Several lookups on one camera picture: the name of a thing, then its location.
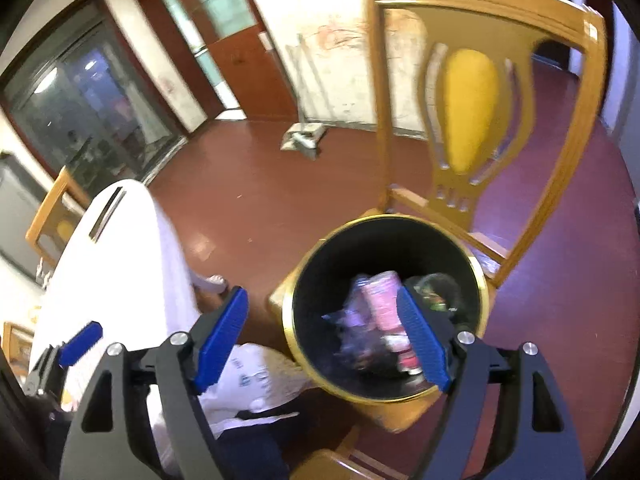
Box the dustpan with long handle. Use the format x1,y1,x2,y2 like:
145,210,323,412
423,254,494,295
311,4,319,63
280,35,327,160

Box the person's dark pants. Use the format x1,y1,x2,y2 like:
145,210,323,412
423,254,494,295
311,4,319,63
212,405,321,480

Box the dark glass sliding door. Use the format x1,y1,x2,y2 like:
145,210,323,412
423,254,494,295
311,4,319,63
0,0,188,186

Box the black trash bin gold rim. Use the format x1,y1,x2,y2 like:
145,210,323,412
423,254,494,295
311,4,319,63
281,214,496,403

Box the red wooden glass cabinet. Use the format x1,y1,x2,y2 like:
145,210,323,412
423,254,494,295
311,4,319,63
131,0,301,128

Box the green snack packet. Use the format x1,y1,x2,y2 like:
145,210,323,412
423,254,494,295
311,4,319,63
417,274,463,313

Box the pink cartoon drink bottle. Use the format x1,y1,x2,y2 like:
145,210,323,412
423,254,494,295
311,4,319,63
361,271,421,376

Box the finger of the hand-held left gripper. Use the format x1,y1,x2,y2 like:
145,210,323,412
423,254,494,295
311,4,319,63
50,321,104,368

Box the grey refrigerator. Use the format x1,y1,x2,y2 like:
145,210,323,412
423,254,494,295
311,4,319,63
0,152,48,281

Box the clear bag with pink print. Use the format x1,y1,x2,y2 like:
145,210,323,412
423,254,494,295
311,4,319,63
322,275,373,361

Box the wooden chair with slatted back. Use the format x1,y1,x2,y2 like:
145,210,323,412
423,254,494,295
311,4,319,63
2,321,35,376

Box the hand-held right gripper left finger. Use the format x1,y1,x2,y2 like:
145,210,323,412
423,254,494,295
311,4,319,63
59,285,250,480

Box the wooden chair with yellow cushion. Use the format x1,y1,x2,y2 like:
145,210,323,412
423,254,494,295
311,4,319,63
26,166,91,268
267,0,608,433

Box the white printed bag on floor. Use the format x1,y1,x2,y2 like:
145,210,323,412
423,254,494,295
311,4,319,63
147,342,321,478

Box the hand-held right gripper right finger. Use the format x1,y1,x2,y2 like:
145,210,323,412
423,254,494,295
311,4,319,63
395,280,587,480

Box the dark smartphone with gold edge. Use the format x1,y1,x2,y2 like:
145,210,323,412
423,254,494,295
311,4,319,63
88,186,127,241

